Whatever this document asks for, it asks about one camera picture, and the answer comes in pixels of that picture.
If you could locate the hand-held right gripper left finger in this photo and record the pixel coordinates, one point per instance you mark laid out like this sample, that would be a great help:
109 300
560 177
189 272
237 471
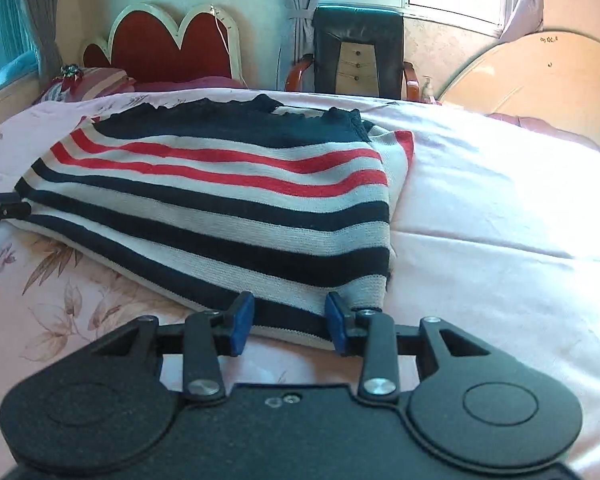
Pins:
240 325

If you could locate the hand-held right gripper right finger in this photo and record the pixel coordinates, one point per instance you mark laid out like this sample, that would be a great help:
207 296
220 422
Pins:
336 325

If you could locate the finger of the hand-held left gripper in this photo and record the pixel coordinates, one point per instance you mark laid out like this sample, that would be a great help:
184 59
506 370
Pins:
5 209

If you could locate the striped knit sweater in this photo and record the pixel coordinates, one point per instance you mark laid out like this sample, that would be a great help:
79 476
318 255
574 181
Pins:
220 195

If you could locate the teal cloth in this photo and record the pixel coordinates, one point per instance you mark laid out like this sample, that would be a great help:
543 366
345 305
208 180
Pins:
7 72

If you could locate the striped pillow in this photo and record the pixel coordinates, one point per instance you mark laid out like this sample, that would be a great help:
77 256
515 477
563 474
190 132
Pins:
100 82

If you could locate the side window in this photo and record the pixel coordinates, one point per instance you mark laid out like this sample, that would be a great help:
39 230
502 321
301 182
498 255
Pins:
2 35

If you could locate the pink floral bedspread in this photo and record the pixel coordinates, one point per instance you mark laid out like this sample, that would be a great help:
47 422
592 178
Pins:
485 220

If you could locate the red scalloped headboard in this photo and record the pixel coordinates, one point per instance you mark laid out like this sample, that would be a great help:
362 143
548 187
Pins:
165 45

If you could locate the black leather armchair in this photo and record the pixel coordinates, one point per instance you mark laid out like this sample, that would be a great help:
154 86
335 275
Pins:
360 40

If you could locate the blue curtain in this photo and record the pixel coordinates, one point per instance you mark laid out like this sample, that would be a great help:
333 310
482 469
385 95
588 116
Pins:
302 20

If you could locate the beige round board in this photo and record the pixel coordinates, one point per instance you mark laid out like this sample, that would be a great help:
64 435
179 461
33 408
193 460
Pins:
540 85

